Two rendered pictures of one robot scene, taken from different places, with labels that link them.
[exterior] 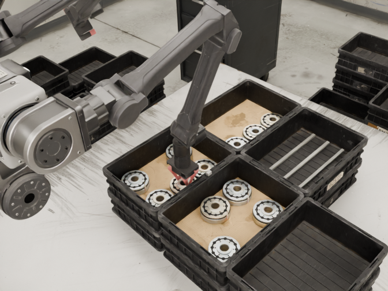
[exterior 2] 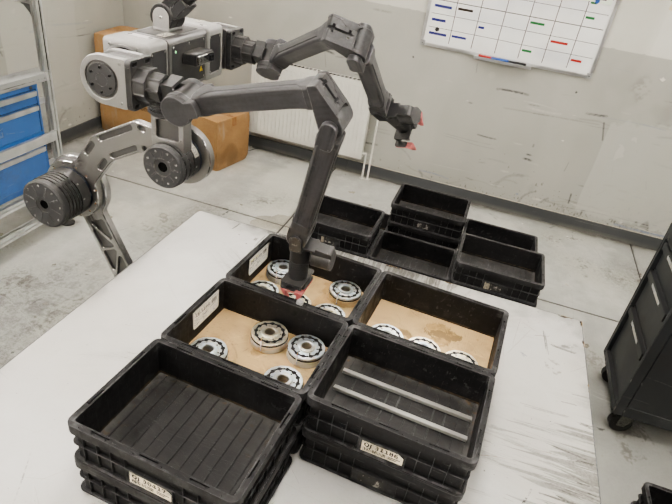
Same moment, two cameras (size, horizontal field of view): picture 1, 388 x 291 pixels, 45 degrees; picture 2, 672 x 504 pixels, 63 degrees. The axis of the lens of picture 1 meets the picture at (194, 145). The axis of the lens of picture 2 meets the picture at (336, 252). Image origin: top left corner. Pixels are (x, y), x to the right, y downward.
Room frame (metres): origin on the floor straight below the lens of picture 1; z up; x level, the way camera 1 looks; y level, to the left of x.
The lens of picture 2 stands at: (0.63, -1.13, 1.87)
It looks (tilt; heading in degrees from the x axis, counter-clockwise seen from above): 32 degrees down; 60
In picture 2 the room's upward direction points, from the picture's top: 9 degrees clockwise
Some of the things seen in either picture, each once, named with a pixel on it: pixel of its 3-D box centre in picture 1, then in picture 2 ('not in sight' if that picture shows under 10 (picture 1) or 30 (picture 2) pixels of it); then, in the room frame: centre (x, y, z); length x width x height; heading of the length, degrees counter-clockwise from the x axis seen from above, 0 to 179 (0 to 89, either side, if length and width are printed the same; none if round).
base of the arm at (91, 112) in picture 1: (84, 115); (151, 85); (0.84, 0.24, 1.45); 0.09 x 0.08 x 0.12; 46
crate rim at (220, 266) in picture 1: (231, 206); (258, 332); (1.03, -0.11, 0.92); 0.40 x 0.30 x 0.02; 133
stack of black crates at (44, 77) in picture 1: (36, 107); (423, 237); (2.40, 0.97, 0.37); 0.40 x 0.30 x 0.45; 136
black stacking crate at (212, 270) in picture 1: (231, 216); (257, 347); (1.03, -0.11, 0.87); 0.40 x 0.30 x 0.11; 133
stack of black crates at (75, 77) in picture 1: (89, 86); (491, 265); (2.69, 0.69, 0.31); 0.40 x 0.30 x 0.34; 136
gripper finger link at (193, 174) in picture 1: (185, 175); (294, 291); (1.19, 0.03, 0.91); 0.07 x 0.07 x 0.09; 44
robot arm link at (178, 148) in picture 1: (182, 145); (302, 252); (1.20, 0.04, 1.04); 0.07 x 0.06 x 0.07; 136
